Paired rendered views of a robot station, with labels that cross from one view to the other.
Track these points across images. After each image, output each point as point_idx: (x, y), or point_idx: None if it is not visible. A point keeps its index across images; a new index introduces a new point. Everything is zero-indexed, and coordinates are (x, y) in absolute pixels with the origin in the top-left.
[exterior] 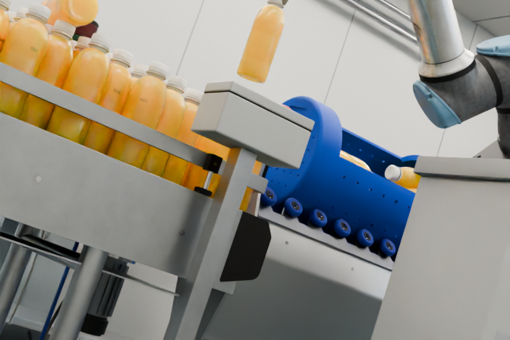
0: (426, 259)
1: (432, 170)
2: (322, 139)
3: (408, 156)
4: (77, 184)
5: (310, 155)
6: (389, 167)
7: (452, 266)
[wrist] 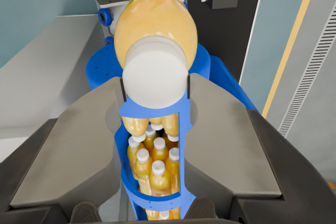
0: (33, 91)
1: (20, 128)
2: (85, 71)
3: (172, 197)
4: None
5: (94, 58)
6: (160, 168)
7: (8, 93)
